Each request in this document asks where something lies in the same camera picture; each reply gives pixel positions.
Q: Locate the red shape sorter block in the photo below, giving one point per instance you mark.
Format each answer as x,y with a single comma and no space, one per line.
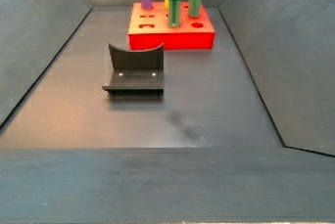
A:
149,30

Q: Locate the black curved holder stand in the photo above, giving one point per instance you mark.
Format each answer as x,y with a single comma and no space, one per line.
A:
137,70

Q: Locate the green arrow-top peg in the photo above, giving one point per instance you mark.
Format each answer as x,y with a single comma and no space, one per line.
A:
175,13

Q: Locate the yellow cylinder peg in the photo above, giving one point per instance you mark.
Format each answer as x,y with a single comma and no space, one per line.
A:
167,4

